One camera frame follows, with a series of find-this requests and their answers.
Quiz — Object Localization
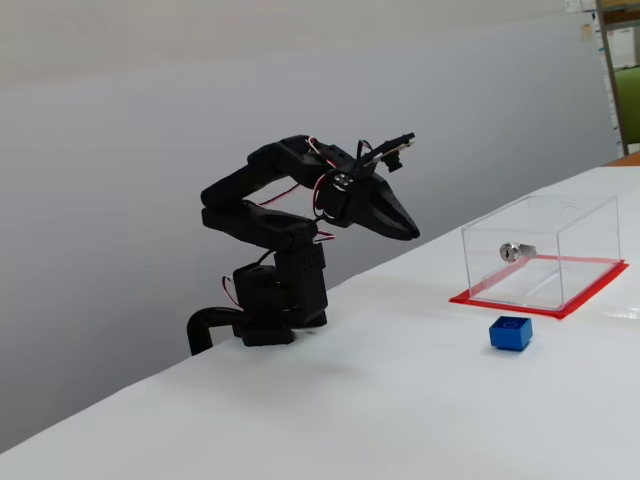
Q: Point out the blue lego brick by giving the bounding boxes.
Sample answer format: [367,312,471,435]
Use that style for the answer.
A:
[488,315,535,352]

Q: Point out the red tape square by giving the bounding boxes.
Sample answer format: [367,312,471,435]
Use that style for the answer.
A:
[448,254,630,321]

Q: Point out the wooden shelf frame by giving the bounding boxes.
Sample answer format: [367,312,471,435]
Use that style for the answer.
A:
[596,0,640,157]

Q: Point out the white printed poster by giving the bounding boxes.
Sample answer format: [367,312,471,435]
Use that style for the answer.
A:
[607,24,637,72]

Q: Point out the transparent plastic box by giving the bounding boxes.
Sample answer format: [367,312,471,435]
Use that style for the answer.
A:
[460,194,621,312]

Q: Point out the black camera cable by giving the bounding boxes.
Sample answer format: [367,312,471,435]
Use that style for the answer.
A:
[354,139,374,174]

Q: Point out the black table clamp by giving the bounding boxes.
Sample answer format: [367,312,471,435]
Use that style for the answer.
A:
[186,305,246,357]

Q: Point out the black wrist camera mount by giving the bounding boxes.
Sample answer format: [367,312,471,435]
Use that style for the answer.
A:
[357,132,417,174]

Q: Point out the red white servo cable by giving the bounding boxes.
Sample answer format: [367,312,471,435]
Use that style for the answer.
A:
[305,136,342,170]
[221,275,242,308]
[311,172,334,224]
[258,183,302,208]

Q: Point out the green panel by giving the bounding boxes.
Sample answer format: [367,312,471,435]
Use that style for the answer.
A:
[613,66,640,155]

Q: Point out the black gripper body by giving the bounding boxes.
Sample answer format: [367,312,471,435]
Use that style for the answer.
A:
[315,168,382,230]

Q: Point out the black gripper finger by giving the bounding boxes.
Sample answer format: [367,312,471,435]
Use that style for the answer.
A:
[371,174,421,240]
[351,201,417,243]

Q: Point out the silver cam lock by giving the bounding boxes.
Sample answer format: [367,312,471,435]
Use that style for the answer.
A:
[499,242,538,264]

